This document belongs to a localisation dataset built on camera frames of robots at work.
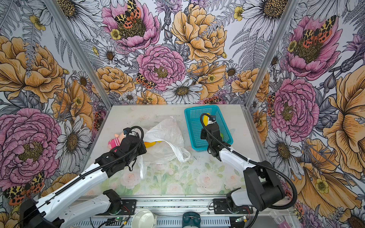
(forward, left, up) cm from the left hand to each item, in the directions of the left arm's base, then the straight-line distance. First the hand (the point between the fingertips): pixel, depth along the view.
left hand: (142, 147), depth 79 cm
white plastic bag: (+7, -14, -1) cm, 16 cm away
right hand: (+13, -36, -2) cm, 39 cm away
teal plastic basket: (+28, -29, -6) cm, 41 cm away
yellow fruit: (+18, -37, +3) cm, 41 cm away
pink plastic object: (-33, -68, -13) cm, 77 cm away
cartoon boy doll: (+9, +21, -9) cm, 25 cm away
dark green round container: (-32, -26, -7) cm, 42 cm away
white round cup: (-31, -3, -15) cm, 35 cm away
